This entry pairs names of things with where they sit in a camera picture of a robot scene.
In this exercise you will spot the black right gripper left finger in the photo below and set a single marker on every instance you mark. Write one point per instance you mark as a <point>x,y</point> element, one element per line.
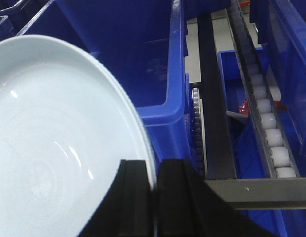
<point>126,210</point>

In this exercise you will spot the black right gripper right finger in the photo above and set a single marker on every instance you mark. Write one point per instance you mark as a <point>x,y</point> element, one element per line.
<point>188,207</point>

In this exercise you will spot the pale blue plate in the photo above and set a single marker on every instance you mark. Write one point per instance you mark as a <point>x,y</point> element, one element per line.
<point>65,125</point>

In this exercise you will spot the lower blue plastic bin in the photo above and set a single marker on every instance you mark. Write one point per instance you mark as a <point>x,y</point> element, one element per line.
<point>247,156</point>

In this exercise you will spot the blue plastic bin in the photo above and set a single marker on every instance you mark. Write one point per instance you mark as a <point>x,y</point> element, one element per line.
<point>247,156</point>
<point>15,14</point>
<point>142,43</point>

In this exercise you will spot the grey roller track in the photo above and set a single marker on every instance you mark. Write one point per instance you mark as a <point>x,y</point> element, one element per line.
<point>199,135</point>

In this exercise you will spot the white roller conveyor track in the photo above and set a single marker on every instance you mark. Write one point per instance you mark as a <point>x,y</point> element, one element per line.
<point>272,140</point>

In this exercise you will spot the right blue plastic bin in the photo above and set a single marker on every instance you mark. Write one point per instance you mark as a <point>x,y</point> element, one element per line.
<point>142,43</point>

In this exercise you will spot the far right blue bin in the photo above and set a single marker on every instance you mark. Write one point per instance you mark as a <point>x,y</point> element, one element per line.
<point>281,26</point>

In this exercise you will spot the middle blue plastic bin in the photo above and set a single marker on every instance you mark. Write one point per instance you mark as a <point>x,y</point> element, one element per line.
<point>15,14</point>

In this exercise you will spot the dark metal rack rail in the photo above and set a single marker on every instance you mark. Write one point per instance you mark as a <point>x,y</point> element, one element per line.
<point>264,193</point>

